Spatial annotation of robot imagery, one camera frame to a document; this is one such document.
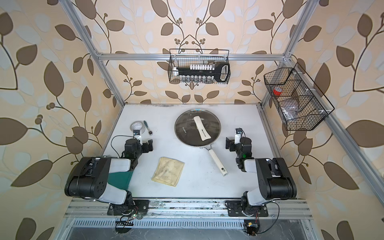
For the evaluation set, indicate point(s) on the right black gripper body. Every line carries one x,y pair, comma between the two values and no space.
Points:
233,147

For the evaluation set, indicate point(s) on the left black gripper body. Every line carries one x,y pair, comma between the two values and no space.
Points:
144,149

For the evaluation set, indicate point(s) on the glass pot lid cream handle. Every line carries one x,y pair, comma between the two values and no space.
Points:
197,128

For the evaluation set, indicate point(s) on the yellow cleaning cloth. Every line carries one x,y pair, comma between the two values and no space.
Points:
168,171

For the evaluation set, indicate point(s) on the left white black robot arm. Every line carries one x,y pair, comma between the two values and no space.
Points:
106,180

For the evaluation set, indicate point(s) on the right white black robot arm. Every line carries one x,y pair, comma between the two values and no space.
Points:
275,181

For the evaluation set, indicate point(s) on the clear tape roll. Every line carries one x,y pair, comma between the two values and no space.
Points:
138,126

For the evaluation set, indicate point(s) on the green mat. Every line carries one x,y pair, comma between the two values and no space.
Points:
120,180

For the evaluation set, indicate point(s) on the clear plastic bag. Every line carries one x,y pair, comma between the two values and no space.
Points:
290,109

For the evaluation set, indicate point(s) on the black white tool in basket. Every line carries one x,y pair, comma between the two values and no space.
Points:
211,73

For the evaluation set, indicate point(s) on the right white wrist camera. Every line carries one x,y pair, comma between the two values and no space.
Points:
238,135

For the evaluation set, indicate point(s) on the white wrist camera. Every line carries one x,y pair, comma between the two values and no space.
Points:
238,135
137,135

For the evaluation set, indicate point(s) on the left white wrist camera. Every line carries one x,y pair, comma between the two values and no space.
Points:
137,135

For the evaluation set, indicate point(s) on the dark frying pan cream handle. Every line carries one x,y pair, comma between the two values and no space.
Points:
216,159

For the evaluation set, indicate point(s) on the black wire basket right wall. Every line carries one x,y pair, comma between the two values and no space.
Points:
314,106

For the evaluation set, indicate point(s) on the black wire basket wall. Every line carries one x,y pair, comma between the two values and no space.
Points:
184,57
314,106

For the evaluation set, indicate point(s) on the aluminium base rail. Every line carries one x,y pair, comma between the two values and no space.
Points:
184,214

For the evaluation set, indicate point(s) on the black wire basket back wall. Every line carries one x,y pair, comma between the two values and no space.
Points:
184,57

